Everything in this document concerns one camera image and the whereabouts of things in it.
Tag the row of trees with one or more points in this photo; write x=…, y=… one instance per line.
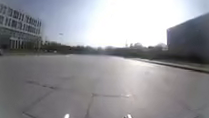
x=102, y=50

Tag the grey asphalt road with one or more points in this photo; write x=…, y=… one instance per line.
x=102, y=75

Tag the kerb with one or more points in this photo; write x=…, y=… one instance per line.
x=179, y=66

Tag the grass verge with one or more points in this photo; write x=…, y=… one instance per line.
x=192, y=64

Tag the dark large building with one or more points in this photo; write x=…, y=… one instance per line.
x=193, y=36

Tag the white multi-storey building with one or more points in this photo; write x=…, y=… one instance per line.
x=13, y=27

